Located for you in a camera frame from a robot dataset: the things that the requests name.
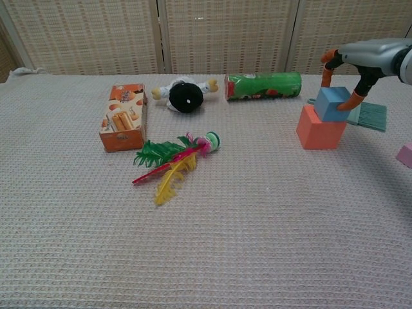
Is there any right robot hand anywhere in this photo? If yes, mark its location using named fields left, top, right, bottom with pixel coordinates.
left=321, top=38, right=411, bottom=112

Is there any blue foam cube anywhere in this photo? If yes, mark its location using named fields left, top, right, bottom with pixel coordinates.
left=314, top=86, right=352, bottom=123

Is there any pink foam cube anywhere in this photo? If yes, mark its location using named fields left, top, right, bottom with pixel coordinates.
left=395, top=145, right=412, bottom=169

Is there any teal hand brush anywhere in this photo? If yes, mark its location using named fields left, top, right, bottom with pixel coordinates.
left=307, top=97, right=388, bottom=133

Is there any orange foam cube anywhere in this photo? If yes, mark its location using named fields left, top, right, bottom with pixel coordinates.
left=295, top=105, right=348, bottom=151

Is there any green chips can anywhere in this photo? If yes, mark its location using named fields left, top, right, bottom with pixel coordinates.
left=224, top=71, right=303, bottom=102

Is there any woven folding screen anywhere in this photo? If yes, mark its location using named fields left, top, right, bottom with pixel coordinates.
left=0, top=0, right=412, bottom=77

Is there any plush doll black hair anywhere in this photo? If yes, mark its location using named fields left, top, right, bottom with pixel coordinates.
left=151, top=77, right=220, bottom=115

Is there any white woven tablecloth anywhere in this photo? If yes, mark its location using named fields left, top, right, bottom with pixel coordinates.
left=0, top=67, right=412, bottom=309

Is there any colourful feather shuttlecock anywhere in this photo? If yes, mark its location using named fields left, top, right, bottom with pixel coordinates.
left=132, top=131, right=223, bottom=207

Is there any orange biscuit box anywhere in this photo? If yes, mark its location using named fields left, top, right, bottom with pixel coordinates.
left=98, top=83, right=149, bottom=153

